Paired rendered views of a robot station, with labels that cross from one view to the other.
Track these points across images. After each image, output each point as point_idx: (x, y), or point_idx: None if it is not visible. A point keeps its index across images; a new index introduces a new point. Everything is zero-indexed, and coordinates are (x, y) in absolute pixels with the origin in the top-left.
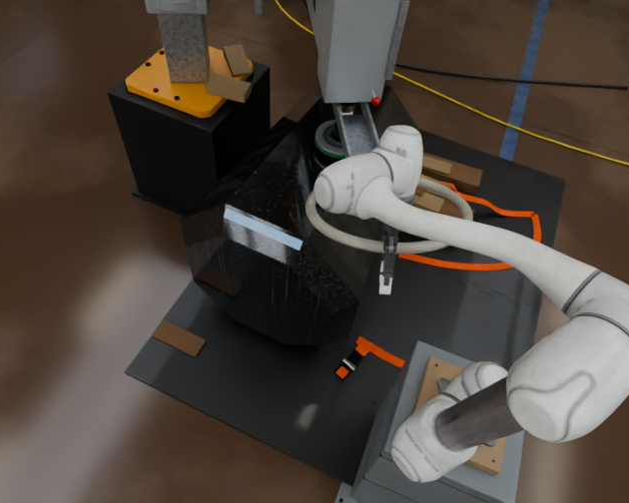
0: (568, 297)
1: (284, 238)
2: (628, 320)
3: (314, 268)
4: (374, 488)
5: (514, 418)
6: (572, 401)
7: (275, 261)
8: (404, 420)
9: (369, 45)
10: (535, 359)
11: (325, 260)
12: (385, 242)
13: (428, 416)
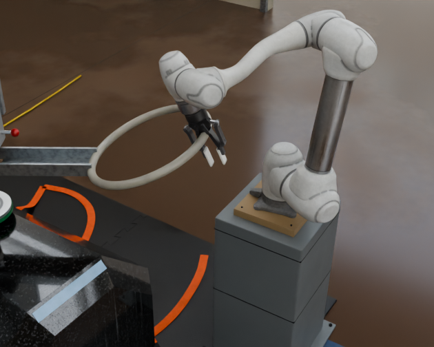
0: (305, 35)
1: (89, 275)
2: (328, 16)
3: (120, 272)
4: (298, 326)
5: (362, 69)
6: (367, 36)
7: (103, 299)
8: (280, 235)
9: None
10: (344, 43)
11: (118, 259)
12: (206, 127)
13: (308, 175)
